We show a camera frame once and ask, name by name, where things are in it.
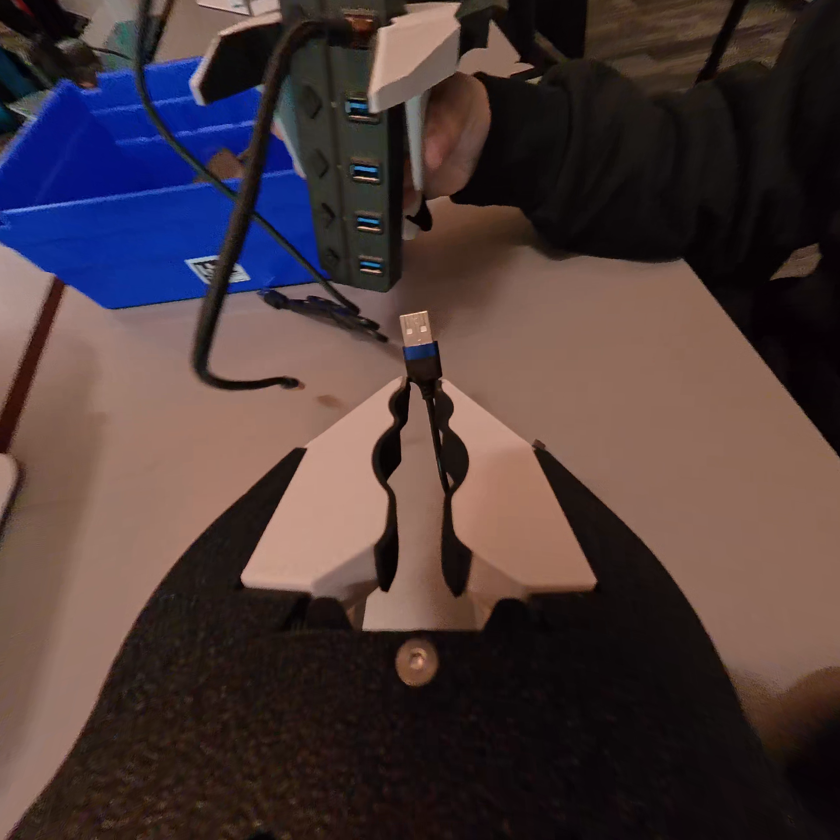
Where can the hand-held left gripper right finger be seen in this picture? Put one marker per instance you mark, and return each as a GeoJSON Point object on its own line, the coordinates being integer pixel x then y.
{"type": "Point", "coordinates": [518, 525]}

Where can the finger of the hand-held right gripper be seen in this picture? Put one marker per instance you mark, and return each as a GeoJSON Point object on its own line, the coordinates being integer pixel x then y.
{"type": "Point", "coordinates": [420, 59]}
{"type": "Point", "coordinates": [229, 59]}

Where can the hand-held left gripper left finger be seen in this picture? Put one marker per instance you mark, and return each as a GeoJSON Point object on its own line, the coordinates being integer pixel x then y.
{"type": "Point", "coordinates": [315, 512]}

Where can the dark multi-port usb hub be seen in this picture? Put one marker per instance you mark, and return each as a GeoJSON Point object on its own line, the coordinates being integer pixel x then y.
{"type": "Point", "coordinates": [338, 190]}

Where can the person's right forearm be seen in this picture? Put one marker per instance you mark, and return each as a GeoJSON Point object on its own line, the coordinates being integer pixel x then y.
{"type": "Point", "coordinates": [623, 144]}

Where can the person's right hand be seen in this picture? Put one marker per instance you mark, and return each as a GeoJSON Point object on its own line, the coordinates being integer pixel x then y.
{"type": "Point", "coordinates": [459, 131]}

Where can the blue plastic bin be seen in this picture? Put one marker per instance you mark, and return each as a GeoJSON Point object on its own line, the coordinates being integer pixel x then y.
{"type": "Point", "coordinates": [98, 243]}

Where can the black furniture leg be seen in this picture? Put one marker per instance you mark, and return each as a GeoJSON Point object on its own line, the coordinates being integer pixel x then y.
{"type": "Point", "coordinates": [722, 39]}

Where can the person's dark torso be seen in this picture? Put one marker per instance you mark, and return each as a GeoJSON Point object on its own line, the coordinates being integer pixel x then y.
{"type": "Point", "coordinates": [787, 354]}

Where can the black chair frame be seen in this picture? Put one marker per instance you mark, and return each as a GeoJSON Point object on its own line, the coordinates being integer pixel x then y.
{"type": "Point", "coordinates": [551, 26]}

